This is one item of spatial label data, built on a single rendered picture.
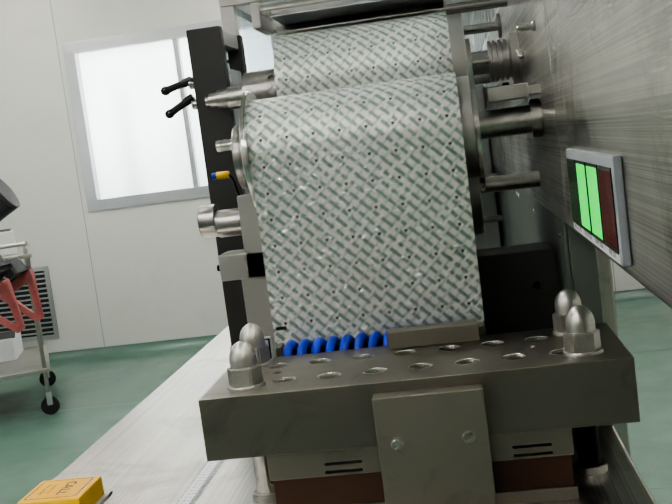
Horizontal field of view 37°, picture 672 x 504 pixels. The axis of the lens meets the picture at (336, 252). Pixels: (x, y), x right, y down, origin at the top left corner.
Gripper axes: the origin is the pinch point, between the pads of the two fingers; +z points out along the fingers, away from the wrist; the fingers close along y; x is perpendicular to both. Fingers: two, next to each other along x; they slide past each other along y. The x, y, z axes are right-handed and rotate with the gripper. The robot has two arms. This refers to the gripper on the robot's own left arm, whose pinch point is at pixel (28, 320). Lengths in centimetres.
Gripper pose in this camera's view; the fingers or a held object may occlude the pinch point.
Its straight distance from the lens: 158.5
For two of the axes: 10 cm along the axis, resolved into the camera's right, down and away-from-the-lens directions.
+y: -0.1, -1.1, 9.9
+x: -8.0, 6.0, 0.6
